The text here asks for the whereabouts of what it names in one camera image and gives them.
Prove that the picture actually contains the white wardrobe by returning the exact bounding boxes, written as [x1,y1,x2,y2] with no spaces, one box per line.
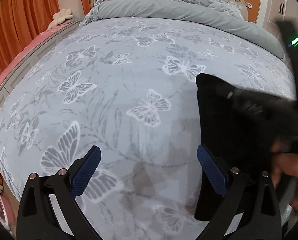
[256,0,298,39]

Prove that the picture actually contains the orange curtain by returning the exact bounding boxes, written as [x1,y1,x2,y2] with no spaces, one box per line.
[0,0,92,91]

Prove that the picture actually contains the plain grey duvet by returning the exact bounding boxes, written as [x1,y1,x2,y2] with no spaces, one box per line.
[79,0,285,59]

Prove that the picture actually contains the butterfly print grey bedspread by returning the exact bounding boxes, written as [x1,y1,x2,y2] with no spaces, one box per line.
[0,18,295,239]

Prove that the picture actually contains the pink side bench cushion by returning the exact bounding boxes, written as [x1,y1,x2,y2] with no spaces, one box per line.
[0,23,69,86]

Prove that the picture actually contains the butterfly print pillow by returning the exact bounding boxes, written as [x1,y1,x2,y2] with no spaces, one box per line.
[173,0,245,20]

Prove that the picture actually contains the cream flower plush toy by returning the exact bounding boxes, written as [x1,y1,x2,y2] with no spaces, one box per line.
[47,9,73,30]

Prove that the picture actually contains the person's right hand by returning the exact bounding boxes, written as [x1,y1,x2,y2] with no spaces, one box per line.
[271,139,298,213]

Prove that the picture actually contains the black pants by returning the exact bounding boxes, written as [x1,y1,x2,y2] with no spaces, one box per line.
[193,73,298,223]

